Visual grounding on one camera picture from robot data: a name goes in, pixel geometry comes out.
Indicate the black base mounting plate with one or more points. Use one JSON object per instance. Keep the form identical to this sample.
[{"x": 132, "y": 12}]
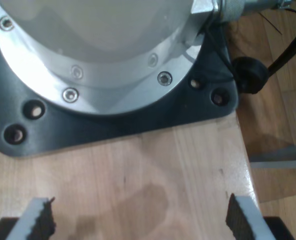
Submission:
[{"x": 112, "y": 127}]

